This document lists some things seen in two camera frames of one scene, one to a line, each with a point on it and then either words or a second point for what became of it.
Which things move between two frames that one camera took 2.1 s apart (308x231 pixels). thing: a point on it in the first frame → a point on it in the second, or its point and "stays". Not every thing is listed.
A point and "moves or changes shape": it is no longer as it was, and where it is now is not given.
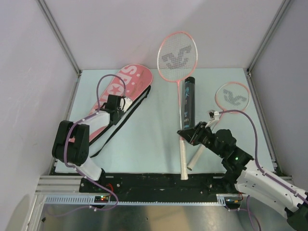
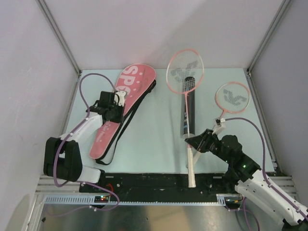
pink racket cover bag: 134,83 moves or changes shape
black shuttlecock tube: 189,103 stays
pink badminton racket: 177,56 → 185,69
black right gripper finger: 190,134 → 200,142
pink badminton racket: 232,97 stays
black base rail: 156,184 stays
